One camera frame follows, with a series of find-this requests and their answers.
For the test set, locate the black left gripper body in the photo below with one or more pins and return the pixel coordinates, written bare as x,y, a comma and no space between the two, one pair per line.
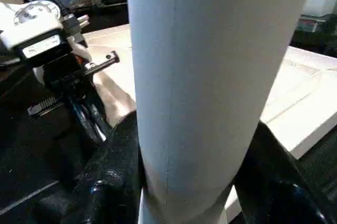
63,74

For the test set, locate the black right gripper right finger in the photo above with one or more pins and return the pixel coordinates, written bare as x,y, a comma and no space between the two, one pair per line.
274,187

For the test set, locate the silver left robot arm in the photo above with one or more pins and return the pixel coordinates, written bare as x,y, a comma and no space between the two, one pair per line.
37,12

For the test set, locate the white storage box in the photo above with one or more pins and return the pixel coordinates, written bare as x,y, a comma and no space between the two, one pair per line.
321,0

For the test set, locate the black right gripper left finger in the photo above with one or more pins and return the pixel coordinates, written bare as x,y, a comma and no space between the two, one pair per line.
116,182

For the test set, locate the white plastic table leg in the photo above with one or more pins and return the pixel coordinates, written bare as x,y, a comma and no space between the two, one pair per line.
210,77

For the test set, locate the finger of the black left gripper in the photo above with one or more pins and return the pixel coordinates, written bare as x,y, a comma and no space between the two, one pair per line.
92,121

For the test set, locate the black work mat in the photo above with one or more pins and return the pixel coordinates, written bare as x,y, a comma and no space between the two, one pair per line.
31,155

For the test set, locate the white plastic table top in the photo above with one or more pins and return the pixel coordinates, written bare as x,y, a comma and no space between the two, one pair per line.
310,92

